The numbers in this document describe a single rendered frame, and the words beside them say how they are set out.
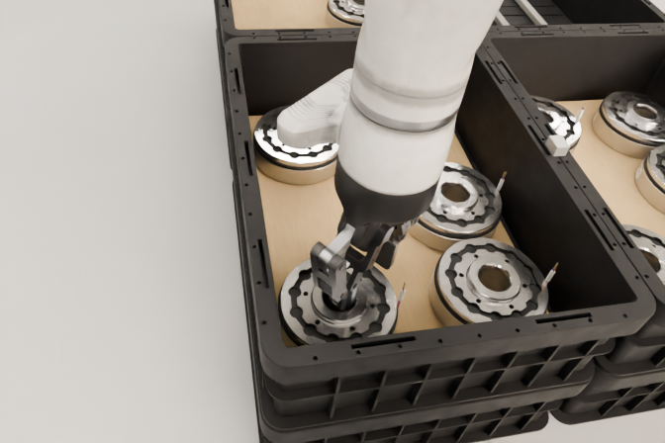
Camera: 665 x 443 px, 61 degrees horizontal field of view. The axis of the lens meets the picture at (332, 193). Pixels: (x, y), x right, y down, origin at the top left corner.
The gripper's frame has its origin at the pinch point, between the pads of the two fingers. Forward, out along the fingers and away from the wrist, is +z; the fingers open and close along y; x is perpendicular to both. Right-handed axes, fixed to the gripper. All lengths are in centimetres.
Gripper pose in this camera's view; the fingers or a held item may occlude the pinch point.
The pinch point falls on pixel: (363, 273)
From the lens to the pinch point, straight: 50.4
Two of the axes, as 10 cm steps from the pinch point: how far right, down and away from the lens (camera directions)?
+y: 6.3, -5.2, 5.8
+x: -7.7, -5.1, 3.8
